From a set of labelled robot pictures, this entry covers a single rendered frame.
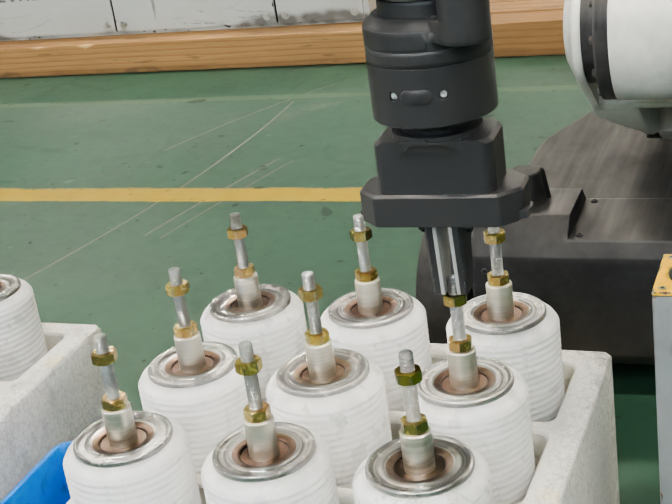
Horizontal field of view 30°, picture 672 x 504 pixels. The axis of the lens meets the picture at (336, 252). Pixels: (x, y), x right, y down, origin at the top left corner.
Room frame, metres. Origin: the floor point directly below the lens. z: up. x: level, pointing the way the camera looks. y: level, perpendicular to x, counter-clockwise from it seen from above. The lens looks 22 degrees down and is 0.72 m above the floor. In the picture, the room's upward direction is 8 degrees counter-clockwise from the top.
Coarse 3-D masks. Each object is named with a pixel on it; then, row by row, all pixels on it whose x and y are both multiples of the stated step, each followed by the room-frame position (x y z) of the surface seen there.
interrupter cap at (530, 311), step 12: (480, 300) 0.98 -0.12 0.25; (516, 300) 0.97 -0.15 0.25; (528, 300) 0.97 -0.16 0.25; (540, 300) 0.96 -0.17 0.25; (468, 312) 0.96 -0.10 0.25; (480, 312) 0.96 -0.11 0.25; (516, 312) 0.96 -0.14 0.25; (528, 312) 0.95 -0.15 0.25; (540, 312) 0.94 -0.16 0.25; (468, 324) 0.94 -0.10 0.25; (480, 324) 0.94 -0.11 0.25; (492, 324) 0.93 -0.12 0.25; (504, 324) 0.93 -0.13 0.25; (516, 324) 0.93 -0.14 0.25; (528, 324) 0.92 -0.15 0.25
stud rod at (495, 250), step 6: (492, 228) 0.95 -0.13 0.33; (498, 228) 0.95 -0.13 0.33; (492, 246) 0.95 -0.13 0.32; (498, 246) 0.95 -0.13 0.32; (492, 252) 0.95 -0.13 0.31; (498, 252) 0.95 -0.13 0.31; (492, 258) 0.95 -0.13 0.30; (498, 258) 0.95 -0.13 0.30; (492, 264) 0.95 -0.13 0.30; (498, 264) 0.95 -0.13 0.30; (492, 270) 0.95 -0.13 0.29; (498, 270) 0.95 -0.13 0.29
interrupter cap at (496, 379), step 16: (432, 368) 0.87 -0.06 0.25; (448, 368) 0.87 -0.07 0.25; (480, 368) 0.86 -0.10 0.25; (496, 368) 0.86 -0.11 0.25; (432, 384) 0.85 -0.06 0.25; (448, 384) 0.85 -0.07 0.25; (480, 384) 0.84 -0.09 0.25; (496, 384) 0.83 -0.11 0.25; (512, 384) 0.83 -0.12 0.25; (432, 400) 0.82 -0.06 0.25; (448, 400) 0.82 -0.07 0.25; (464, 400) 0.82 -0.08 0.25; (480, 400) 0.81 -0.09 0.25
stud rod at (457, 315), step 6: (450, 276) 0.85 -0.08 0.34; (450, 282) 0.84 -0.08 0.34; (450, 288) 0.84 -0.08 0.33; (450, 294) 0.84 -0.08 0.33; (456, 294) 0.84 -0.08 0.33; (462, 306) 0.85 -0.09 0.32; (450, 312) 0.85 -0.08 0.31; (456, 312) 0.84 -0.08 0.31; (462, 312) 0.84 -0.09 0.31; (456, 318) 0.84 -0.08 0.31; (462, 318) 0.84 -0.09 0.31; (456, 324) 0.84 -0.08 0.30; (462, 324) 0.84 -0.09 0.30; (456, 330) 0.84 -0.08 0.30; (462, 330) 0.84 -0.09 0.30; (456, 336) 0.84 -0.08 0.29; (462, 336) 0.84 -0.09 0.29
